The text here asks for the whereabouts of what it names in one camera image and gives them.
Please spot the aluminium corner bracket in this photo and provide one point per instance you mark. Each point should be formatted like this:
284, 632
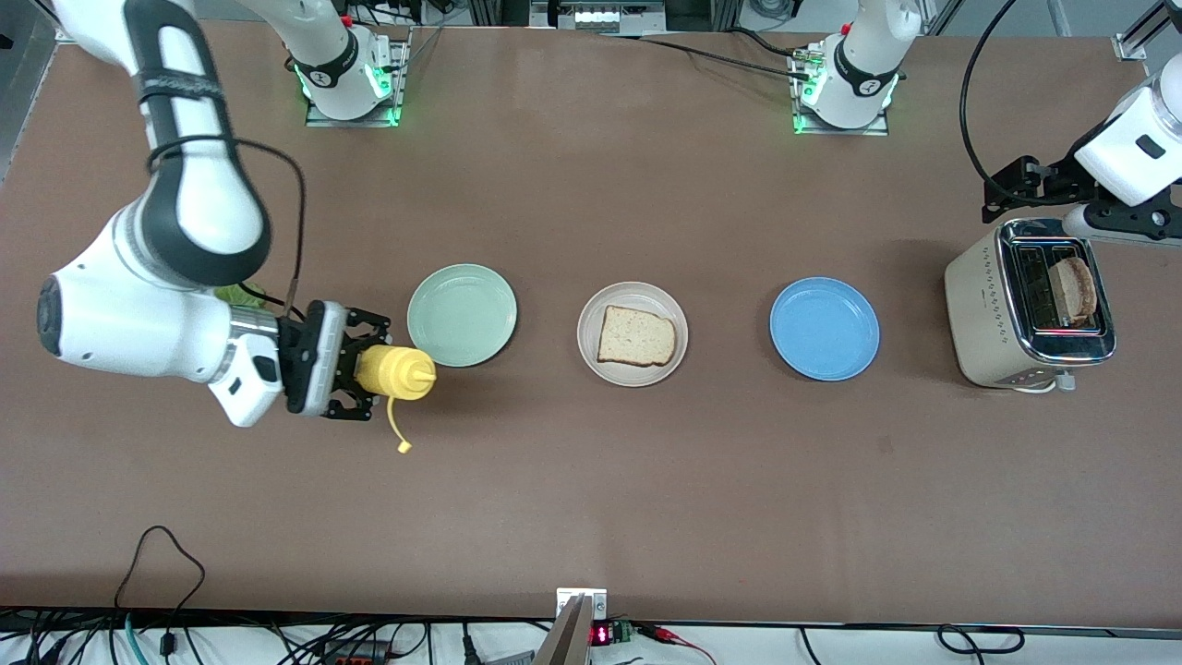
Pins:
1131, 46

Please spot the grey control box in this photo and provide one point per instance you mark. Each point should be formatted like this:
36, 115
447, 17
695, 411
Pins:
600, 14

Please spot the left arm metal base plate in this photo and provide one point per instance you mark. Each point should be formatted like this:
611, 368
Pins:
845, 131

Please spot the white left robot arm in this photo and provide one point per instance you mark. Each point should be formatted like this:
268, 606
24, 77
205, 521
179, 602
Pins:
859, 65

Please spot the red display circuit module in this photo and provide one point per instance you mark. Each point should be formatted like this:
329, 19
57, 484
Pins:
605, 634

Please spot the beige chrome toaster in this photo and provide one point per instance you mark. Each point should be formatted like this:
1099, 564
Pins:
979, 314

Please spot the beige plate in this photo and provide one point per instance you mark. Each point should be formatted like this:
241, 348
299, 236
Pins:
600, 365

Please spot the aluminium camera post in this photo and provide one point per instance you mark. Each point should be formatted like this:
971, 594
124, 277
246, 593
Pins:
565, 642

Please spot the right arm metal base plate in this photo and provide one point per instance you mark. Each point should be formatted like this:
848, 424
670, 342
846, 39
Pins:
399, 92

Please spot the toasted brown bread slice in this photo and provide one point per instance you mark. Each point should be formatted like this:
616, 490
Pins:
1076, 291
637, 337

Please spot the blue plate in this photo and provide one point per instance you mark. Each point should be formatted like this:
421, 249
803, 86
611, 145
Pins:
825, 329

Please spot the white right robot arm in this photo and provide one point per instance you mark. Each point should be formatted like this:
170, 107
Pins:
185, 194

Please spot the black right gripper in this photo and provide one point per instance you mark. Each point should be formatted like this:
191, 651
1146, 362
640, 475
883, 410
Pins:
297, 354

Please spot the silver mounting bracket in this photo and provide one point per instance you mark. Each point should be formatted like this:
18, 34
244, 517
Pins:
596, 600

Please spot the green lettuce leaf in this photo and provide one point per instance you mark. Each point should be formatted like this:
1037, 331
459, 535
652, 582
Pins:
242, 296

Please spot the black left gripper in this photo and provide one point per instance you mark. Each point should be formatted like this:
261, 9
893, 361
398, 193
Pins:
1046, 182

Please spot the yellow squeeze bottle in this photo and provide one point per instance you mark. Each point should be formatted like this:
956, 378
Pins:
397, 369

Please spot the mint green plate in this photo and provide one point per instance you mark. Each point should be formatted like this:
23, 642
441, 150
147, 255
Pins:
462, 316

